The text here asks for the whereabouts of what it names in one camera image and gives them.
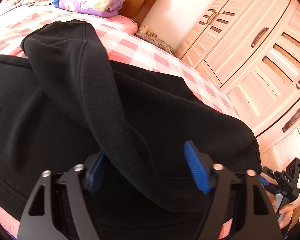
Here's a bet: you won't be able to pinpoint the black pants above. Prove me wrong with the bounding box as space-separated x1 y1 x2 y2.
0 20 261 239

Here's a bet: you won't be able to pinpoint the person's right hand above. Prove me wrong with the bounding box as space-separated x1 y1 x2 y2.
279 203 295 229

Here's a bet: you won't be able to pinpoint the pink checkered bed sheet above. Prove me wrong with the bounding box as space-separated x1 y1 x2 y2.
0 6 233 239

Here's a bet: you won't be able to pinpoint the light wood wardrobe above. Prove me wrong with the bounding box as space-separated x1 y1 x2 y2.
175 0 300 206

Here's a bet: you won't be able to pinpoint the floral covered nightstand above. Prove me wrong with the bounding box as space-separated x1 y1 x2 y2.
134 25 174 55

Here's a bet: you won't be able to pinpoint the pink pillow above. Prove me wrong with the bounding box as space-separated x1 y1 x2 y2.
96 15 138 35

